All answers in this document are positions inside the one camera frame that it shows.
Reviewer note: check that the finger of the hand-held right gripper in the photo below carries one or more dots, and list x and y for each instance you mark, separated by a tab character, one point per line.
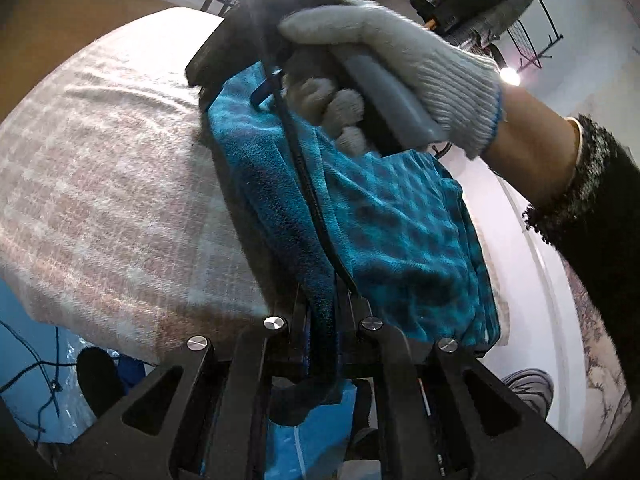
212	65

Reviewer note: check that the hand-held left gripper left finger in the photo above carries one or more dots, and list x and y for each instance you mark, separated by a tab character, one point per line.
304	345

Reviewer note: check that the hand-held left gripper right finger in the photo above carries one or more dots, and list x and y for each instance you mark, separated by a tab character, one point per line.
350	342

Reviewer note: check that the blue plaid fleece jacket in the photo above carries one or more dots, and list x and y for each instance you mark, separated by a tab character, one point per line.
400	240

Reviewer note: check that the person's right forearm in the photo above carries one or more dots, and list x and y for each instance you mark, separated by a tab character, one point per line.
590	220

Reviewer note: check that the black metal clothes rack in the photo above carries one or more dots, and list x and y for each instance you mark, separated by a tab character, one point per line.
525	42

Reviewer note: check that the person's right hand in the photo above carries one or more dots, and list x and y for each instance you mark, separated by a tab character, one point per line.
410	55

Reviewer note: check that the long grey hanging coat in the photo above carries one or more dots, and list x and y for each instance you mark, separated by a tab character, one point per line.
475	35

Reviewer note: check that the white clip lamp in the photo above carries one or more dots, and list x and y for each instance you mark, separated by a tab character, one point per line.
510	76

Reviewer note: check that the black hanging jacket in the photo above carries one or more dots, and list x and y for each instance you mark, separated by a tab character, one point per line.
480	5

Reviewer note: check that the person's grey shoe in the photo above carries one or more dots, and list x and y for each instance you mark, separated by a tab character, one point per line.
530	385

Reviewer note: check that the dark round object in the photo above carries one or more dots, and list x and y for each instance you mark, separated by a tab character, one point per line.
100	380

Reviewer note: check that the landscape wall mural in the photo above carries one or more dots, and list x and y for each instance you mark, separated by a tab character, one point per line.
600	360

